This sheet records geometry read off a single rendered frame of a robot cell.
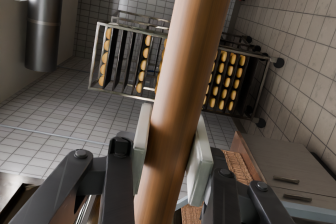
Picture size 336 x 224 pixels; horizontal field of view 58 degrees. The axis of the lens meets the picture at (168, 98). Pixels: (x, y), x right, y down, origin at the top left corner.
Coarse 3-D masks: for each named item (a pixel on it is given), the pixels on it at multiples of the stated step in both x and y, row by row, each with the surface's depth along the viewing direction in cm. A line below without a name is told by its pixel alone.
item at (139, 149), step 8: (144, 104) 22; (144, 112) 20; (144, 120) 19; (136, 128) 18; (144, 128) 18; (136, 136) 17; (144, 136) 17; (136, 144) 16; (144, 144) 16; (136, 152) 16; (144, 152) 16; (136, 160) 16; (136, 168) 16; (136, 176) 16; (136, 184) 16; (136, 192) 17
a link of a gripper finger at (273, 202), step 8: (256, 184) 15; (264, 184) 15; (248, 192) 15; (256, 192) 15; (264, 192) 15; (272, 192) 15; (256, 200) 14; (264, 200) 14; (272, 200) 14; (256, 208) 14; (264, 208) 14; (272, 208) 14; (280, 208) 14; (264, 216) 13; (272, 216) 13; (280, 216) 13; (288, 216) 13
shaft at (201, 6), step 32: (192, 0) 16; (224, 0) 16; (192, 32) 16; (192, 64) 17; (160, 96) 18; (192, 96) 17; (160, 128) 18; (192, 128) 18; (160, 160) 19; (160, 192) 19
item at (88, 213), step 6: (96, 198) 177; (90, 204) 168; (96, 204) 177; (90, 210) 163; (96, 210) 178; (84, 216) 159; (90, 216) 163; (96, 216) 178; (84, 222) 155; (90, 222) 163; (96, 222) 179
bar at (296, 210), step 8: (184, 200) 125; (280, 200) 128; (176, 208) 126; (288, 208) 125; (296, 208) 125; (304, 208) 126; (312, 208) 128; (320, 208) 129; (296, 216) 126; (304, 216) 126; (312, 216) 126; (320, 216) 126; (328, 216) 126
